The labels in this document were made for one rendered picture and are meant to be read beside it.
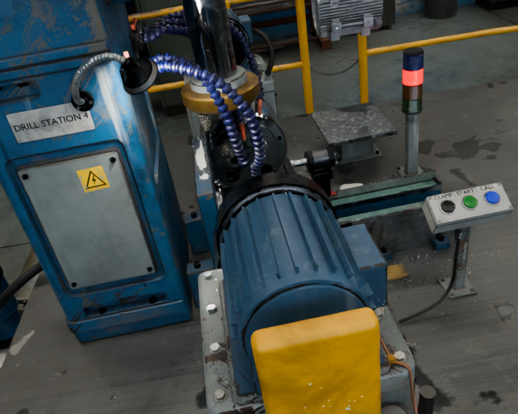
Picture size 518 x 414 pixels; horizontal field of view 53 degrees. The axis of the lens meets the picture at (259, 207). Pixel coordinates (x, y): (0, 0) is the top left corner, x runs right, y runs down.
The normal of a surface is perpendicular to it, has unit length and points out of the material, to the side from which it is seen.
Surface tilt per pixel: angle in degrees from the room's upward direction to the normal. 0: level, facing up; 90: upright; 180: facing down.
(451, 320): 0
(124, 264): 90
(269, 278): 23
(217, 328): 0
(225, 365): 0
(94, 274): 90
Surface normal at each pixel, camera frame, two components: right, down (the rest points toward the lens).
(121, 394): -0.14, -0.82
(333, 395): 0.15, 0.53
